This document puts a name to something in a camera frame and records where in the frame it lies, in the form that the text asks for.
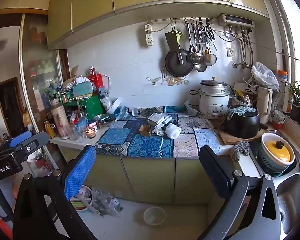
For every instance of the glass dish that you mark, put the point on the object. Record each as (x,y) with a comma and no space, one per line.
(103,118)

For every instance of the black wok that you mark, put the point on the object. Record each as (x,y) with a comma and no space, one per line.
(175,67)

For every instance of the teal tissue box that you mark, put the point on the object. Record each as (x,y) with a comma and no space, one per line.
(83,90)

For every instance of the stacked bowls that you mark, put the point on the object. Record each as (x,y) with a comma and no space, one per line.
(278,120)

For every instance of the blue white printed bag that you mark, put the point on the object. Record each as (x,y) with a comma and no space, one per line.
(190,107)

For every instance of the clear plastic bag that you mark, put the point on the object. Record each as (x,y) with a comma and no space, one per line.
(105,201)

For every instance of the yellow peeler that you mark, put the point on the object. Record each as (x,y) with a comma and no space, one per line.
(179,37)

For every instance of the white cardboard box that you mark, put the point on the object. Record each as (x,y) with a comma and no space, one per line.
(156,118)

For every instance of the white rice cooker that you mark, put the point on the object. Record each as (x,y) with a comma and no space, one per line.
(213,102)

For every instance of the metal ladle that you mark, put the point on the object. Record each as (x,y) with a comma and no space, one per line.
(200,67)

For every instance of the steel cleaver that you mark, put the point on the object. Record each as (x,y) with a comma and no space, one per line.
(172,41)

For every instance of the teal knit cloth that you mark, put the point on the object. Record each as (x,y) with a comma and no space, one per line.
(240,110)

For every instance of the metal wall rail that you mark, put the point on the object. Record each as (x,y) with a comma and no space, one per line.
(160,20)

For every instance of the white power strip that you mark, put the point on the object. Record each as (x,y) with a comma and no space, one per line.
(148,38)

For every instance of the metal skimmer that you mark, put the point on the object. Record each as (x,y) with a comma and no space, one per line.
(196,58)

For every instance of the blue patchwork cloth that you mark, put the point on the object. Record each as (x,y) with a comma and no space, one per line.
(150,146)

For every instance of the yellow bottle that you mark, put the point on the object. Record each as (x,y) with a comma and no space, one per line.
(49,130)

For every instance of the utensil holder bowl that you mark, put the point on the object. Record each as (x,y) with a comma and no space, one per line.
(240,101)

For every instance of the white jar purple lid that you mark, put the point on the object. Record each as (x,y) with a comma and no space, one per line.
(93,126)

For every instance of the red tin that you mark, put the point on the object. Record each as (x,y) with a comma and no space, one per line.
(96,80)

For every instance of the stacked plastic cups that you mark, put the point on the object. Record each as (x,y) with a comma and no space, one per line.
(282,76)

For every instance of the white floor basin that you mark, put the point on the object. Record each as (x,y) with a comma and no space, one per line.
(82,200)

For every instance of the kitchen scissors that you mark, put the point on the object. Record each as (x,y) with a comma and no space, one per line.
(210,33)

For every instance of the brown door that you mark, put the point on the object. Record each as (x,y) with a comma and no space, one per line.
(8,110)

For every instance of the white orange carton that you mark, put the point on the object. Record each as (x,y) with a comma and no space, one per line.
(287,102)

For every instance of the lit glass candle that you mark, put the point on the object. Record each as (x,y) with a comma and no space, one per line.
(90,133)

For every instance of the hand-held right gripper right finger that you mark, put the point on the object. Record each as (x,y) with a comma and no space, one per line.
(215,172)

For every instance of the clear water bottle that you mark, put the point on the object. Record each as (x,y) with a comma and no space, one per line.
(82,123)

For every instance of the tableware wall decal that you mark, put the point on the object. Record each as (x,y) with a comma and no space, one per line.
(153,80)

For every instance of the white kettle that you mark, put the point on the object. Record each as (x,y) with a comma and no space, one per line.
(263,105)

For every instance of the white wall socket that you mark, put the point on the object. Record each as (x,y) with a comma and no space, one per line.
(230,52)

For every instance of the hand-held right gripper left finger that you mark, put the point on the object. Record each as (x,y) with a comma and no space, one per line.
(80,172)

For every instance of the potted plant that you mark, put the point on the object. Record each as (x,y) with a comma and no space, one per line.
(295,110)

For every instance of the small white blue cup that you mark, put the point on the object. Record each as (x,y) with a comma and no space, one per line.
(135,110)

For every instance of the green box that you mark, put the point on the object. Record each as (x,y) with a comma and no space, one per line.
(92,107)

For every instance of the teal colander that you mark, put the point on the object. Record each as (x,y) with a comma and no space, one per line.
(265,165)

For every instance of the glass sliding door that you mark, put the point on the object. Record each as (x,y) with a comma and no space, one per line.
(40,67)

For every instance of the mesh strainer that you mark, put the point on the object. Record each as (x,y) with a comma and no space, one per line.
(210,59)

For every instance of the clear drinking glass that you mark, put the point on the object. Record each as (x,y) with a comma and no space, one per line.
(74,133)

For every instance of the wall tap with pipes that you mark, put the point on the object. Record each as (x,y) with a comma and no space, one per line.
(243,65)

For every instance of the grey rag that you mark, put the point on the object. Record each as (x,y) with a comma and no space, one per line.
(240,150)

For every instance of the small brown cardboard box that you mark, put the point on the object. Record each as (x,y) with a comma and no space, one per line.
(144,130)

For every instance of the wooden cutting board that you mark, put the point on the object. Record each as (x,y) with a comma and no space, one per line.
(225,140)

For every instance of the steel sink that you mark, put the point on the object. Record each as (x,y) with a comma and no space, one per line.
(295,187)

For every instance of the black pot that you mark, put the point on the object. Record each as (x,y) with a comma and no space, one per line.
(242,127)

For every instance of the white paper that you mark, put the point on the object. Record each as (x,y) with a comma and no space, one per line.
(158,130)

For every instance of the white water heater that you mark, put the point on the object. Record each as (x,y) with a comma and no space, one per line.
(236,20)

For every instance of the pink thermos flask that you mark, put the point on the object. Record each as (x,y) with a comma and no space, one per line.
(60,122)

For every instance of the white pot yellow lid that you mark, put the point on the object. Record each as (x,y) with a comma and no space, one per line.
(277,152)

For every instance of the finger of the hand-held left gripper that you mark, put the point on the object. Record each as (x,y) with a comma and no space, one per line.
(35,142)
(20,137)

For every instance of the white plastic bag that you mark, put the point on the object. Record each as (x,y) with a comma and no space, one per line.
(265,76)

